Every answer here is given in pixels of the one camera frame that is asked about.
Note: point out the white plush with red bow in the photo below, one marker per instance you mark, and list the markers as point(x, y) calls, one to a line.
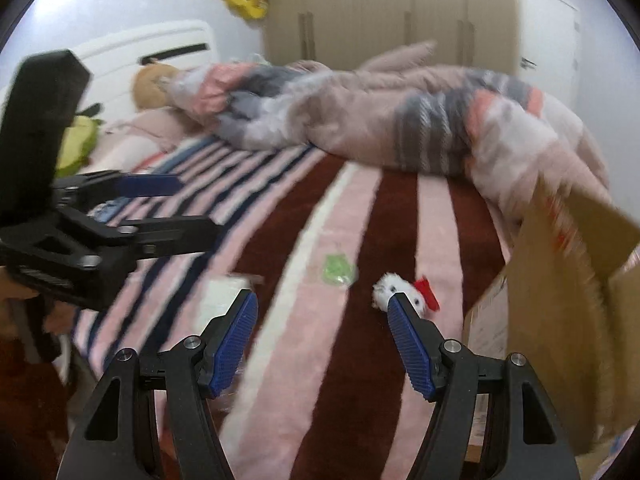
point(419, 293)

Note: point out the green avocado plush toy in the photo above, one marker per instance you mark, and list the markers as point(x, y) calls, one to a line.
point(79, 141)

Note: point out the left black tracker box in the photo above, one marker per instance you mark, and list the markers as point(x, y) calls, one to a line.
point(42, 103)

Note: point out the beige wooden wardrobe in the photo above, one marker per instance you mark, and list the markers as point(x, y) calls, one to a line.
point(344, 33)

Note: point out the plastic bag with green item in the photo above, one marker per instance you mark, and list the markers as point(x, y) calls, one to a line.
point(219, 292)

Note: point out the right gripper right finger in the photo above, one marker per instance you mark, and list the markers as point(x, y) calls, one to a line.
point(418, 342)

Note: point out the striped plush bed blanket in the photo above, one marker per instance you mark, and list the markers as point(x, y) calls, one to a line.
point(322, 393)

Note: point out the green hair accessory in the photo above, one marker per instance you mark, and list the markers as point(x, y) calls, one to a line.
point(338, 270)

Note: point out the person's left hand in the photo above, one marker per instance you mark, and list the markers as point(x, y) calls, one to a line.
point(59, 318)

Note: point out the white door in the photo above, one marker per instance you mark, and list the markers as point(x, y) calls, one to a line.
point(549, 47)

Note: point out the pink pillow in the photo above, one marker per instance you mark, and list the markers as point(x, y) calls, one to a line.
point(125, 144)

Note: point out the brown cardboard box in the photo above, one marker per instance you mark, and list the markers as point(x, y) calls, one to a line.
point(568, 299)

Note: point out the pink grey striped duvet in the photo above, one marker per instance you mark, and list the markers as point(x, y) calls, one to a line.
point(401, 112)

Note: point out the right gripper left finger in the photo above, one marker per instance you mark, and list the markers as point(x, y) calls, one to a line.
point(225, 339)

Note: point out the left red sleeve forearm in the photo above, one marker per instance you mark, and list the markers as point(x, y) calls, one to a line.
point(34, 428)

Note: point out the brown plush toy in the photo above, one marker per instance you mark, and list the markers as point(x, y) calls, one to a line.
point(150, 87)

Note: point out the white bed headboard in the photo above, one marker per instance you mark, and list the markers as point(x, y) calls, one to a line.
point(113, 60)

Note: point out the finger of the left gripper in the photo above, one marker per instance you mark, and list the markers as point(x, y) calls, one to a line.
point(141, 239)
point(99, 187)

